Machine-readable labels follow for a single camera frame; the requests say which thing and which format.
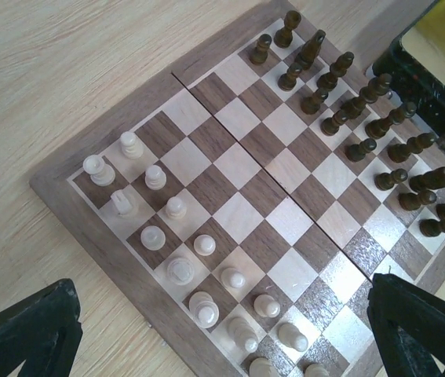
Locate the dark bishop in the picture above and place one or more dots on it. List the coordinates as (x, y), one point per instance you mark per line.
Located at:
(401, 152)
(338, 69)

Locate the white bishop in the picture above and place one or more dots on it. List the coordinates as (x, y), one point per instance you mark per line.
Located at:
(243, 335)
(152, 238)

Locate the white knight near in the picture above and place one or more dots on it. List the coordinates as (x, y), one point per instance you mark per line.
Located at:
(262, 367)

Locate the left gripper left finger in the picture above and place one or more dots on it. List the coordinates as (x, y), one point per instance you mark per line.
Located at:
(40, 335)

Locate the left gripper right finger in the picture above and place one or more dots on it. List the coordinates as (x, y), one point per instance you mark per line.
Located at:
(408, 325)

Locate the white rook far corner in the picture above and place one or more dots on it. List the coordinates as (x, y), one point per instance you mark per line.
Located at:
(101, 173)

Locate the wooden chess board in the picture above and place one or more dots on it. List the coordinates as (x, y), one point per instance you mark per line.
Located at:
(285, 206)

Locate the white pawn near corner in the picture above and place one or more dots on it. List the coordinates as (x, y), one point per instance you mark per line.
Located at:
(316, 370)

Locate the white queen piece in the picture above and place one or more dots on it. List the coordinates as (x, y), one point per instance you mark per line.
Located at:
(180, 271)

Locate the white knight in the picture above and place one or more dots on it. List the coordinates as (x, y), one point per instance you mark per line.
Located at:
(262, 367)
(125, 205)

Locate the dark king piece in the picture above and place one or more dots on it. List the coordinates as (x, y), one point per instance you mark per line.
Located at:
(375, 88)

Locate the white king piece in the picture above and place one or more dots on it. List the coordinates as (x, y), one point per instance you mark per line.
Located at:
(204, 310)

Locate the dark bishop far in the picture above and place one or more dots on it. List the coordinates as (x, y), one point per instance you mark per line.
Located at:
(338, 69)

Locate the white knight far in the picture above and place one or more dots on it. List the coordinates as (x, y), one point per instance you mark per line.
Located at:
(125, 205)

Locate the dark bishop near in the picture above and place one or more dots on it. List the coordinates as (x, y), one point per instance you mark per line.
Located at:
(401, 152)

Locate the white bishop far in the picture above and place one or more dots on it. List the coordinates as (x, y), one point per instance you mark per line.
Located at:
(152, 238)

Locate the dark knight near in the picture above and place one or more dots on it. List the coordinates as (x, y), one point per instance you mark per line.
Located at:
(432, 180)

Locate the gold tin box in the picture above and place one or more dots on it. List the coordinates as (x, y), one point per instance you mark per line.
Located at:
(416, 61)

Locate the dark rook far corner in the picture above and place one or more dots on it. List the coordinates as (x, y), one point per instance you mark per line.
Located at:
(284, 36)

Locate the white bishop near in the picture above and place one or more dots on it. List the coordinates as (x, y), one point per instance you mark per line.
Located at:
(243, 335)

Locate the dark queen piece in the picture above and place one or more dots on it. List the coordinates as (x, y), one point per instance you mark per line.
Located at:
(378, 128)

